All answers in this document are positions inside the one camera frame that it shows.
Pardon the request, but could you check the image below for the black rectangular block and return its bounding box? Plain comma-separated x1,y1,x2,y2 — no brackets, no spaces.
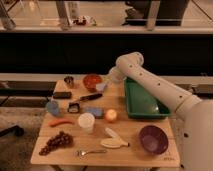
53,92,72,99

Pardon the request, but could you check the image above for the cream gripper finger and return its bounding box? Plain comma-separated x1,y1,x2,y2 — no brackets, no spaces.
105,79,112,89

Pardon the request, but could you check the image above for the white plastic cup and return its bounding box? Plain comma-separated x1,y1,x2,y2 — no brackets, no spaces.
78,113,95,134

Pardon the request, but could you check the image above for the blue sponge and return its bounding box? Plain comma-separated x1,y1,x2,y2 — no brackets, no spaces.
85,107,103,118

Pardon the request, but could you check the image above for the red bowl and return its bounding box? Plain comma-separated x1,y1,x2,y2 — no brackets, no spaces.
83,74,102,92

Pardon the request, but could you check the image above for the metal spoon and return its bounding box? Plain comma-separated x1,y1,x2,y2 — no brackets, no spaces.
77,149,107,157

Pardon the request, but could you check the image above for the red-yellow apple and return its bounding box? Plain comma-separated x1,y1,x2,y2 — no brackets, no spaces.
104,109,118,123

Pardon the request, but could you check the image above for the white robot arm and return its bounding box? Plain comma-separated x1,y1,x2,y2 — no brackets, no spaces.
108,52,213,171

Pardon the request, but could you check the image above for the green plastic tray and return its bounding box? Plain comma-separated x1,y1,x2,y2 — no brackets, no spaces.
124,78,170,119

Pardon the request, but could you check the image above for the blue plastic cup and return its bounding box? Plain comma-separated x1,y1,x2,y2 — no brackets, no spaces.
45,101,60,117

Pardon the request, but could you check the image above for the purple bowl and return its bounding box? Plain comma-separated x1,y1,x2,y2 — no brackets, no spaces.
139,125,169,155

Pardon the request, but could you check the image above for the dark grape bunch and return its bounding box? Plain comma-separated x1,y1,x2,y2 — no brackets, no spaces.
39,131,73,156

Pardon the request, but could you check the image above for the small metal cup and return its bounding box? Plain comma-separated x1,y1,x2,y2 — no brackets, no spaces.
64,76,74,88

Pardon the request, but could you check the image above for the yellow banana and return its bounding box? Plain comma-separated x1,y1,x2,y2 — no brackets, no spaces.
100,127,130,148

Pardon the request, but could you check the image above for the wooden table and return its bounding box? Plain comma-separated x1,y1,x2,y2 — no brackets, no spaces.
31,84,180,167

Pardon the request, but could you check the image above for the black-handled knife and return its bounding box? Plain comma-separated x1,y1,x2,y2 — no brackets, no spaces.
73,93,103,103

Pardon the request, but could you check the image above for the black square sponge holder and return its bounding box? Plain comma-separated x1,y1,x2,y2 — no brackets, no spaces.
68,102,80,113

